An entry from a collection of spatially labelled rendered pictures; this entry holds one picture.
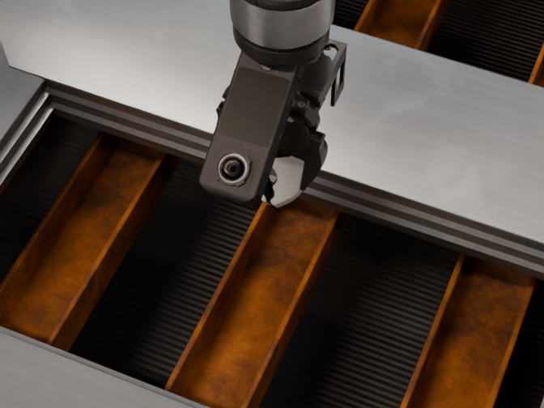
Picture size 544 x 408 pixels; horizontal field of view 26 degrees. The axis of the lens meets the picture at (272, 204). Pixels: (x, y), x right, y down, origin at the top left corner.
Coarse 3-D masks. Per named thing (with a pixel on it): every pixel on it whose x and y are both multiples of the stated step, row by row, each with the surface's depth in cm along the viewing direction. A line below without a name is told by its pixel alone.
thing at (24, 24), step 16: (0, 0) 123; (16, 0) 123; (32, 0) 123; (48, 0) 123; (0, 16) 121; (16, 16) 121; (32, 16) 121; (48, 16) 121; (0, 32) 120; (16, 32) 120; (32, 32) 120; (16, 48) 119
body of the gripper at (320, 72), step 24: (240, 48) 85; (264, 48) 84; (312, 48) 84; (336, 48) 92; (312, 72) 90; (336, 72) 92; (312, 96) 89; (336, 96) 95; (288, 120) 89; (312, 120) 89; (288, 144) 92
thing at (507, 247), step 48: (48, 96) 117; (96, 96) 115; (0, 144) 112; (144, 144) 116; (192, 144) 114; (0, 192) 112; (336, 192) 110; (384, 192) 108; (432, 240) 109; (480, 240) 107; (528, 240) 105; (144, 384) 99
